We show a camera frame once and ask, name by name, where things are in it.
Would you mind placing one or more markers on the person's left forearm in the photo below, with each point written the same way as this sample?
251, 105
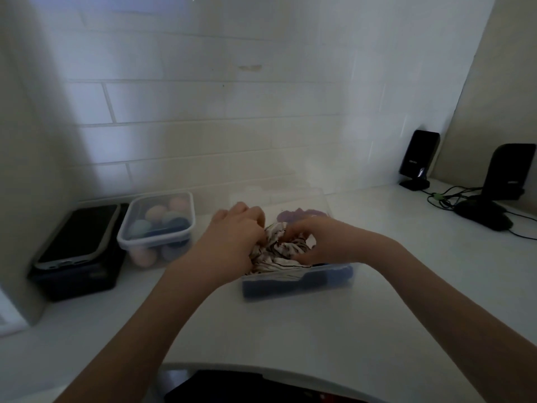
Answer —
155, 327

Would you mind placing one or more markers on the person's left hand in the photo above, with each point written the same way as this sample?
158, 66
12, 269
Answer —
226, 247

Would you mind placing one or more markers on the clear plastic cloth container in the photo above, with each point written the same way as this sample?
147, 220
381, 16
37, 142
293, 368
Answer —
335, 274

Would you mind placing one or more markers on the person's right thumb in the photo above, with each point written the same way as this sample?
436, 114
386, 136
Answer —
305, 258

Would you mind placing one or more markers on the white striped cloth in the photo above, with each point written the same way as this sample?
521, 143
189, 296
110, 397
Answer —
277, 251

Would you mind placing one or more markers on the group of pastel balls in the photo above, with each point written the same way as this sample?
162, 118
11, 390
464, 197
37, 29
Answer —
161, 222

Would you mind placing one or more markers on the person's right forearm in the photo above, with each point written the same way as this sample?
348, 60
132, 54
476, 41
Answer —
453, 318

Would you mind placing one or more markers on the clear lidded plastic container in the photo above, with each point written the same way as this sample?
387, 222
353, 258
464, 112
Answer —
138, 243

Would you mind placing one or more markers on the dark blue cloth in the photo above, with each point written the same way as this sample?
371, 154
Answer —
293, 287

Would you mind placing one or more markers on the person's right hand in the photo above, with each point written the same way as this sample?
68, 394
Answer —
340, 243

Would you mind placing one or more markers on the person's left fingers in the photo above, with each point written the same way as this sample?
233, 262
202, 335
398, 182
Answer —
254, 224

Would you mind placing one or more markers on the black box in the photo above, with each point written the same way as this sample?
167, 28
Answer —
79, 281

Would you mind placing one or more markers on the person's dark clothing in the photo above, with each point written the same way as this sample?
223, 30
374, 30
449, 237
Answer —
251, 388

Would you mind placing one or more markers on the purple cloth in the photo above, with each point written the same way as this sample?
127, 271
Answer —
300, 214

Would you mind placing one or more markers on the black desktop speaker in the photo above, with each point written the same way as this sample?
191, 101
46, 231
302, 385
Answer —
417, 157
507, 172

